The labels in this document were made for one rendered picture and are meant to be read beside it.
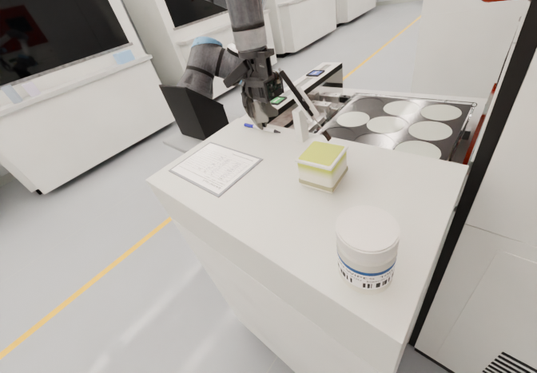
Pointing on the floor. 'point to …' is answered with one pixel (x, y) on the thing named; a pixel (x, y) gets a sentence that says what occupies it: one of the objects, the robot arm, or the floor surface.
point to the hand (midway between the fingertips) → (260, 124)
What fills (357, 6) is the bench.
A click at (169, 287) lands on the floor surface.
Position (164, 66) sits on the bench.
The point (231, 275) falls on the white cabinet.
